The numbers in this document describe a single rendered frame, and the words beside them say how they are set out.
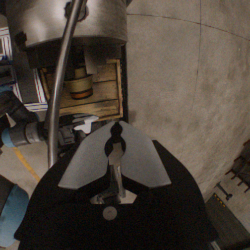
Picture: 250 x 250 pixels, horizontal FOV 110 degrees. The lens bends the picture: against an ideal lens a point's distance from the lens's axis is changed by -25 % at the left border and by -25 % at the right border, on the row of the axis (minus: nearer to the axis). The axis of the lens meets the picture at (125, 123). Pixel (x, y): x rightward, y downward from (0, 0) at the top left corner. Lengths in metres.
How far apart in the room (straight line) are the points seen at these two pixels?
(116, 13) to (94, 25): 0.07
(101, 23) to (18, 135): 0.41
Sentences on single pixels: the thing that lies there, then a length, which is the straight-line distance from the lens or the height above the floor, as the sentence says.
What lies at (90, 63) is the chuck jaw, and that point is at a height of 1.10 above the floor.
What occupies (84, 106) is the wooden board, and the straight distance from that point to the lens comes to 0.62.
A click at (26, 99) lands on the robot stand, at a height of 0.21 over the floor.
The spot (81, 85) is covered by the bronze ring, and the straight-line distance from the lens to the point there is 0.36.
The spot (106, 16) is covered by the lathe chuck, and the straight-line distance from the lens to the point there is 0.27.
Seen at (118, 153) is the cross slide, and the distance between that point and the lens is 0.71.
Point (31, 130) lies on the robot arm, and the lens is 0.46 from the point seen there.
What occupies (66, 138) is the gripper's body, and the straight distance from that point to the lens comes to 0.43.
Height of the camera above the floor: 1.47
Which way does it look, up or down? 57 degrees down
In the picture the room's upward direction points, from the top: 149 degrees clockwise
